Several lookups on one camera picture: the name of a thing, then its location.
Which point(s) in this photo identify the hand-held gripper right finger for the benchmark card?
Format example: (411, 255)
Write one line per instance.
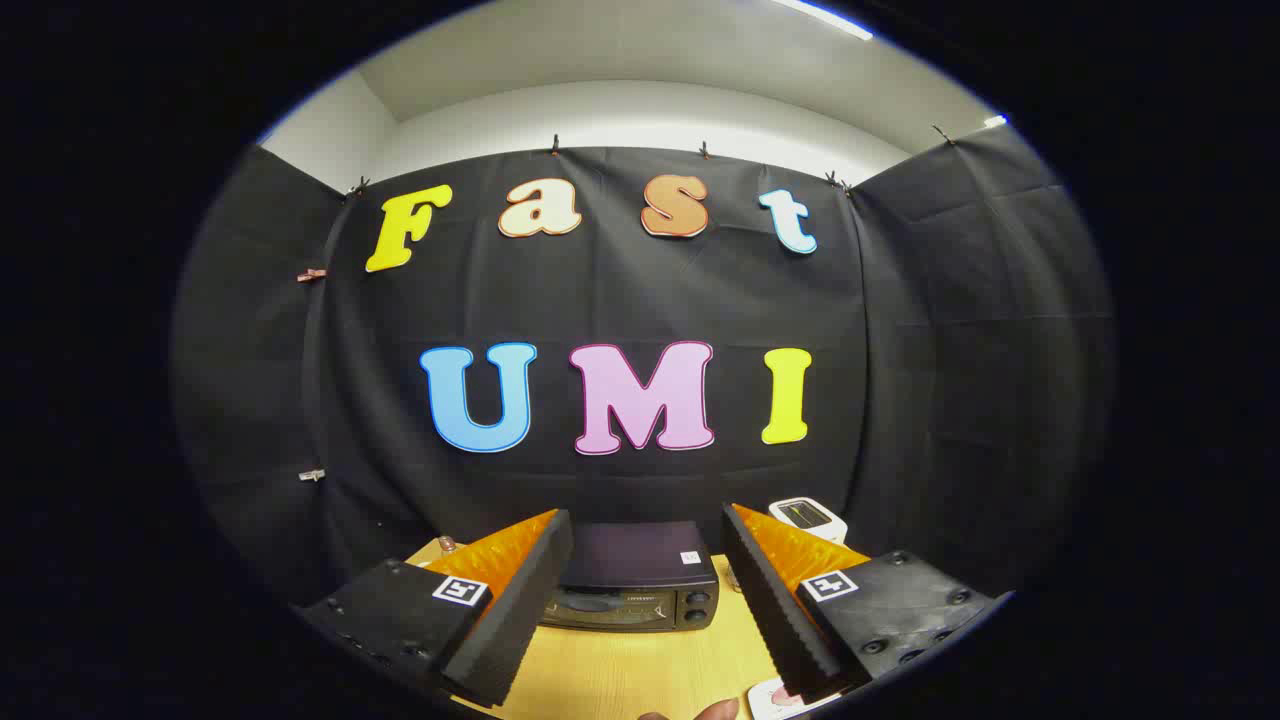
(780, 620)

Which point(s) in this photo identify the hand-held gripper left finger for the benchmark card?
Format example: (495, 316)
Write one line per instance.
(520, 620)

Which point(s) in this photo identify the white square plate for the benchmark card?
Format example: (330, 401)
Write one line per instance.
(765, 702)

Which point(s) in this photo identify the black toaster oven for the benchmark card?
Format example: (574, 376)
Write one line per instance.
(640, 560)

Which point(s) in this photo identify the white pop-up toaster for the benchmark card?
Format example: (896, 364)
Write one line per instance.
(832, 527)

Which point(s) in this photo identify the row of black clips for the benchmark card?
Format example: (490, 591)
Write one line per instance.
(555, 147)

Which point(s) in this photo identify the long ceiling light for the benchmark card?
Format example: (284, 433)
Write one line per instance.
(820, 16)

